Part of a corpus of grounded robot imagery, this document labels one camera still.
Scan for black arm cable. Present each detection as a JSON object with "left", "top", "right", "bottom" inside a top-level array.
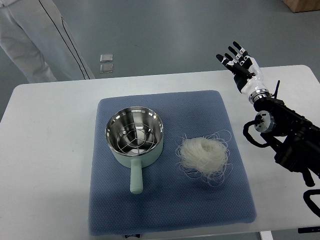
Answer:
[{"left": 243, "top": 119, "right": 268, "bottom": 148}]

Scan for brown cardboard box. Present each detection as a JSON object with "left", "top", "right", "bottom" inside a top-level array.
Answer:
[{"left": 282, "top": 0, "right": 320, "bottom": 13}]

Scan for lower metal floor plate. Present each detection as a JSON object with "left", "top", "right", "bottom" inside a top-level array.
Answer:
[{"left": 99, "top": 63, "right": 114, "bottom": 74}]

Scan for metal floor plate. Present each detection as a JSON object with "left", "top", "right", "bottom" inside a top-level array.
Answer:
[
  {"left": 100, "top": 53, "right": 113, "bottom": 63},
  {"left": 99, "top": 63, "right": 114, "bottom": 74}
]

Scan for person in white trousers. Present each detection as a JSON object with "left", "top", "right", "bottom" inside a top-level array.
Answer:
[{"left": 0, "top": 0, "right": 95, "bottom": 83}]

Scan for blue quilted mat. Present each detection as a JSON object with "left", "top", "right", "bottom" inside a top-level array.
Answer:
[{"left": 88, "top": 90, "right": 257, "bottom": 236}]

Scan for round wire steamer rack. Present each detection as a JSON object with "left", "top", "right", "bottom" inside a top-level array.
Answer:
[{"left": 116, "top": 122, "right": 158, "bottom": 156}]

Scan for blue label under mat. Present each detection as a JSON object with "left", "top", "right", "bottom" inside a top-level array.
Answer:
[{"left": 124, "top": 233, "right": 141, "bottom": 239}]

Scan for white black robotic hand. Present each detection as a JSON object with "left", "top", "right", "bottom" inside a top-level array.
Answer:
[{"left": 216, "top": 41, "right": 270, "bottom": 104}]

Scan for upper metal floor plate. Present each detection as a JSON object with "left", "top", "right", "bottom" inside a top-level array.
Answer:
[{"left": 100, "top": 53, "right": 113, "bottom": 63}]

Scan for white vermicelli noodle nest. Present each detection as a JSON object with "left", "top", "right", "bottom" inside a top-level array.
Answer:
[{"left": 175, "top": 129, "right": 233, "bottom": 187}]

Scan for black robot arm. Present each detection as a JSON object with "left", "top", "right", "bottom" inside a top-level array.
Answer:
[{"left": 242, "top": 87, "right": 320, "bottom": 216}]

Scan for mint green steel pot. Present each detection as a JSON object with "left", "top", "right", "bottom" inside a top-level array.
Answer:
[{"left": 105, "top": 106, "right": 164, "bottom": 194}]

